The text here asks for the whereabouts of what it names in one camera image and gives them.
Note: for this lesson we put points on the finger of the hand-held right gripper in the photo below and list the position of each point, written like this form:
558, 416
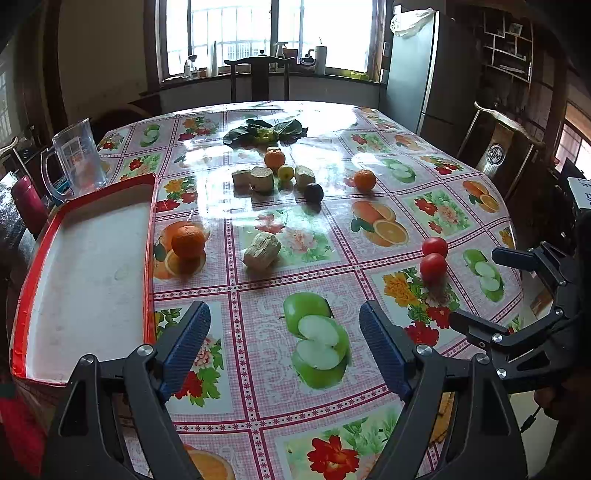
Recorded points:
512, 257
471, 325

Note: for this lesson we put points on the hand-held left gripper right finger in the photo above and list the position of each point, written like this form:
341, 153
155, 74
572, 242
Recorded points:
378, 341

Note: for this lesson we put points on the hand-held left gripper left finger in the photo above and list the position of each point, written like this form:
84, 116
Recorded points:
187, 346

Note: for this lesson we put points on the red tomato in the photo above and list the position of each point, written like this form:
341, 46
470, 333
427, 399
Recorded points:
433, 268
435, 244

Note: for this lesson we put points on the orange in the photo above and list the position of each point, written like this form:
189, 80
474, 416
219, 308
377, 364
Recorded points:
188, 241
365, 180
274, 158

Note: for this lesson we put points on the red white tray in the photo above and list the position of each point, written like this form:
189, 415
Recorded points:
92, 277

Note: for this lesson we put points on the beige fibrous block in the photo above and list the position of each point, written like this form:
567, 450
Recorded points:
304, 175
241, 178
262, 250
262, 179

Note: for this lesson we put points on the fruit flower print tablecloth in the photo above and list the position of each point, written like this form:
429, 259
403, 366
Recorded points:
258, 323

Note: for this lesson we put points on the light wooden chair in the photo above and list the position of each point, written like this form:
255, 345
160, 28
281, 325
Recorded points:
501, 143

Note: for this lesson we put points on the dark purple plum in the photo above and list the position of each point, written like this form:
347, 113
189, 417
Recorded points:
313, 192

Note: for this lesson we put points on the small yellow-green fruit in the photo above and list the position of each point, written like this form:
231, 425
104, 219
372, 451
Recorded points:
286, 172

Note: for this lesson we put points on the blue box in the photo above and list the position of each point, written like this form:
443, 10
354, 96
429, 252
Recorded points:
62, 185

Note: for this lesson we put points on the grey refrigerator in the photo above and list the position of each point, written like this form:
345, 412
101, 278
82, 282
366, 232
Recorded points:
415, 78

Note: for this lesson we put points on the red thermos bottle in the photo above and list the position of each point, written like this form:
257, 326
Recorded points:
27, 203

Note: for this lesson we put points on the clear plastic pitcher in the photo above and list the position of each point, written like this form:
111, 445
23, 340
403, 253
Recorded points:
76, 157

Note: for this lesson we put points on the green leafy vegetable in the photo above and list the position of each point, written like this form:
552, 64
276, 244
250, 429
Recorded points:
288, 129

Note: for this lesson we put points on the white plastic bag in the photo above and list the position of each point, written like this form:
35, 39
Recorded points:
411, 21

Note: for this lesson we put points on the white cylinder container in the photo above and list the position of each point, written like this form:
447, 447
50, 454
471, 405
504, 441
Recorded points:
321, 60

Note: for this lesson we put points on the dark wooden chair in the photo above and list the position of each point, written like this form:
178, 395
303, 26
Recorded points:
261, 78

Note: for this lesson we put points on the kettle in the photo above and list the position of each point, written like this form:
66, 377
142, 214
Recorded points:
307, 61

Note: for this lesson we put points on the white cone bottle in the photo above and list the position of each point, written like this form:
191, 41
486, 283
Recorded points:
214, 62

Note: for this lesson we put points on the spray bottle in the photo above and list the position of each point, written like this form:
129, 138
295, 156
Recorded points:
280, 50

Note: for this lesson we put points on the barred window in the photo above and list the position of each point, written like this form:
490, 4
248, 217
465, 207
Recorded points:
240, 27

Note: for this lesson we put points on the wall shelf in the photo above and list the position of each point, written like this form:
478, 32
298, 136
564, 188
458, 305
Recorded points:
508, 50

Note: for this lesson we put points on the curved rail wooden chair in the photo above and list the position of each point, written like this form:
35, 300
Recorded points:
9, 150

